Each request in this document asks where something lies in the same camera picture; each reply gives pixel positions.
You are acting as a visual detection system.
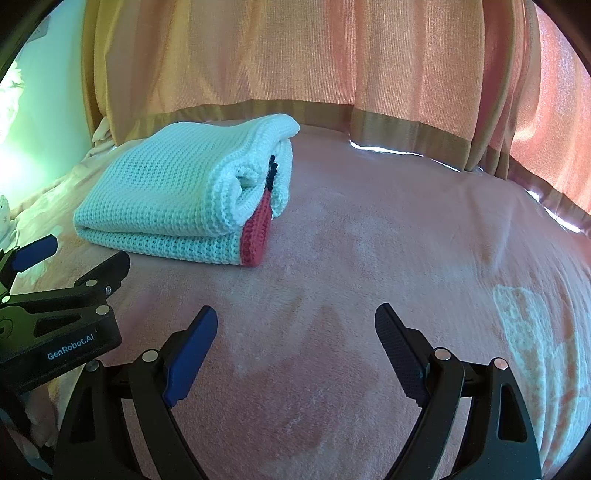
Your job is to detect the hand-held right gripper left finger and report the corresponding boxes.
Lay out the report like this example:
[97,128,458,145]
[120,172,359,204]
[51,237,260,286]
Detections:
[55,305,219,480]

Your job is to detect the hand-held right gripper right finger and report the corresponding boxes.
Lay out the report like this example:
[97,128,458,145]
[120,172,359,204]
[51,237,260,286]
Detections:
[374,302,542,480]

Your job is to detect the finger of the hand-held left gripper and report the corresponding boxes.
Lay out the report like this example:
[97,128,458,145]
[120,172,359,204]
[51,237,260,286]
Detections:
[0,250,132,324]
[0,234,59,289]

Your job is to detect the white knit sweater red stripes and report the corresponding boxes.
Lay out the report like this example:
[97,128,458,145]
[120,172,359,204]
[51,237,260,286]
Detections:
[72,113,301,269]

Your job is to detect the pink fleece blanket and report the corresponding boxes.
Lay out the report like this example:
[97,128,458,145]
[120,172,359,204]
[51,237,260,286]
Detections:
[0,115,591,480]

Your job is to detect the white crumpled cloth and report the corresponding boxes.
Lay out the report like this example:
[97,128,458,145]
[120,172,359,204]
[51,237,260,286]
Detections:
[89,117,117,149]

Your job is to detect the white fluffy object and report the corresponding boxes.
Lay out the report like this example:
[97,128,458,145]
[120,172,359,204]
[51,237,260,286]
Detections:
[0,59,25,140]

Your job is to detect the pink curtain with tan hem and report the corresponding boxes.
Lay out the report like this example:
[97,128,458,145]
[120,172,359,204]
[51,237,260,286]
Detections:
[82,0,591,219]

